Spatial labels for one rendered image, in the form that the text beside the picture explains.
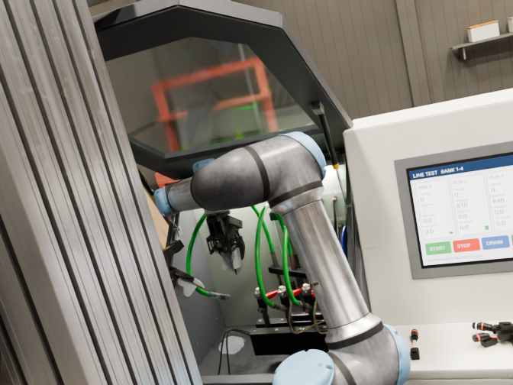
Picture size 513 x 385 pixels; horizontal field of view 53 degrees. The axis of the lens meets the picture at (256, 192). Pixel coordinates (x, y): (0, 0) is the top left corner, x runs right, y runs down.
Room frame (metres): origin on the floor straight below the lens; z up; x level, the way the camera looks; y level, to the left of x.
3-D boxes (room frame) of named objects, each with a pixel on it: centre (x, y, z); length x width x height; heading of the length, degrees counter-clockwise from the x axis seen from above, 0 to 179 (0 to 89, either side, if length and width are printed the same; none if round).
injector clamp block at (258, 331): (1.53, -0.04, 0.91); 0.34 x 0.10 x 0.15; 68
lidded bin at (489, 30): (9.15, -4.49, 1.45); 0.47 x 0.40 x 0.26; 74
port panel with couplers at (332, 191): (1.72, -0.25, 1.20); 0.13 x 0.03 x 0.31; 68
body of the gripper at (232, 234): (1.47, 0.13, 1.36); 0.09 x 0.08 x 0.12; 158
